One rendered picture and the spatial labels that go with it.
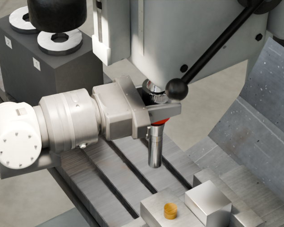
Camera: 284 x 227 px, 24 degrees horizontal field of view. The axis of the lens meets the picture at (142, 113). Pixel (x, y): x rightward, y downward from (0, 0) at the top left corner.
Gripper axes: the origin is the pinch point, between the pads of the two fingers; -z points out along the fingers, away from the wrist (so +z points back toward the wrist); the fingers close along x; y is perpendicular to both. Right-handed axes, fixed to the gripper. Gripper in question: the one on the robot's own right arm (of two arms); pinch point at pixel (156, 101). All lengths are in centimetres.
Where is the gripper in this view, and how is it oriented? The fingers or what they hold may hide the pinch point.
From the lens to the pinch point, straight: 104.5
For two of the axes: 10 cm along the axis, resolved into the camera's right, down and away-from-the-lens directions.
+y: -0.1, 7.5, 6.6
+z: -9.4, 2.1, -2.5
